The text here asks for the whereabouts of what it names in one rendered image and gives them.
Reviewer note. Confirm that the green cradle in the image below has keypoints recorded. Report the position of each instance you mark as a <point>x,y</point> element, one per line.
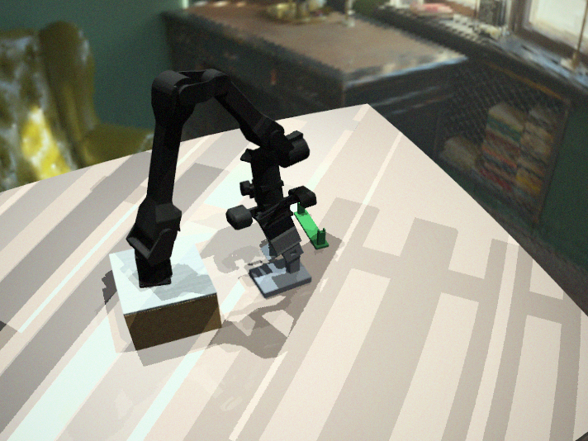
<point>316,236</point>

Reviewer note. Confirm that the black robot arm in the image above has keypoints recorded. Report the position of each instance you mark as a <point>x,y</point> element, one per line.
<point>174,96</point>

